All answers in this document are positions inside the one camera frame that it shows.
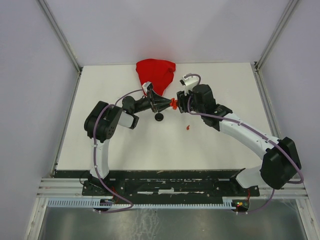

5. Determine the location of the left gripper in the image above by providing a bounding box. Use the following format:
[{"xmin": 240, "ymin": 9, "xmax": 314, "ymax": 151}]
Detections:
[{"xmin": 133, "ymin": 89, "xmax": 173, "ymax": 114}]

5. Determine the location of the orange earbud charging case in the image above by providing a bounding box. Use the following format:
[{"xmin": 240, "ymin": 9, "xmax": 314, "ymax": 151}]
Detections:
[{"xmin": 169, "ymin": 98, "xmax": 178, "ymax": 110}]

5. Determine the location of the black earbud charging case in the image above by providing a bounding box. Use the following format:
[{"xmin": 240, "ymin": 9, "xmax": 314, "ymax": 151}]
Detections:
[{"xmin": 154, "ymin": 112, "xmax": 164, "ymax": 122}]

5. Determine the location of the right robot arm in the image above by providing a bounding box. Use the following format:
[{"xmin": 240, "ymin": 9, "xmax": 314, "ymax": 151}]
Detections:
[{"xmin": 177, "ymin": 84, "xmax": 304, "ymax": 196}]

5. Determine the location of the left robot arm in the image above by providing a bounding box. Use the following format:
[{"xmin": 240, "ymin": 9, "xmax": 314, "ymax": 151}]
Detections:
[{"xmin": 84, "ymin": 89, "xmax": 177, "ymax": 195}]

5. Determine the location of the red cloth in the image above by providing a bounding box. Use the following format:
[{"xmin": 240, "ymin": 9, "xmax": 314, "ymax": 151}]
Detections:
[{"xmin": 136, "ymin": 58, "xmax": 176, "ymax": 96}]

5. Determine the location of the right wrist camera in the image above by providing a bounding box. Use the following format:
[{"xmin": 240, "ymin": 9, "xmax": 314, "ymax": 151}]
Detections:
[{"xmin": 180, "ymin": 73, "xmax": 201, "ymax": 96}]

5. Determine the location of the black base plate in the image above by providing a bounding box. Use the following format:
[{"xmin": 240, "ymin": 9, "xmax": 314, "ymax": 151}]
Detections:
[{"xmin": 82, "ymin": 169, "xmax": 261, "ymax": 201}]

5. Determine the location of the white cable duct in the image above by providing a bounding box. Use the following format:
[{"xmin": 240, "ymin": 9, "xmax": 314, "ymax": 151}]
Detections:
[{"xmin": 47, "ymin": 197, "xmax": 235, "ymax": 210}]

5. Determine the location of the left aluminium frame post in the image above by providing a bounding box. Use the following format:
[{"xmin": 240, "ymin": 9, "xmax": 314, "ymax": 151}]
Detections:
[{"xmin": 36, "ymin": 0, "xmax": 83, "ymax": 73}]

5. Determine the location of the aluminium frame post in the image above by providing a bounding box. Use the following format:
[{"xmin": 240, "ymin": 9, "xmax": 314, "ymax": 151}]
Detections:
[
  {"xmin": 254, "ymin": 0, "xmax": 301, "ymax": 72},
  {"xmin": 36, "ymin": 0, "xmax": 83, "ymax": 73}
]

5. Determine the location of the aluminium front rail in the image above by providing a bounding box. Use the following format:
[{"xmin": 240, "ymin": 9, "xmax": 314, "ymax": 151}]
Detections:
[{"xmin": 36, "ymin": 178, "xmax": 309, "ymax": 200}]

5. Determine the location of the right aluminium frame post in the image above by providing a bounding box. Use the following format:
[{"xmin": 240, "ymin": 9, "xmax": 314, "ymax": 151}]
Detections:
[{"xmin": 254, "ymin": 0, "xmax": 301, "ymax": 72}]

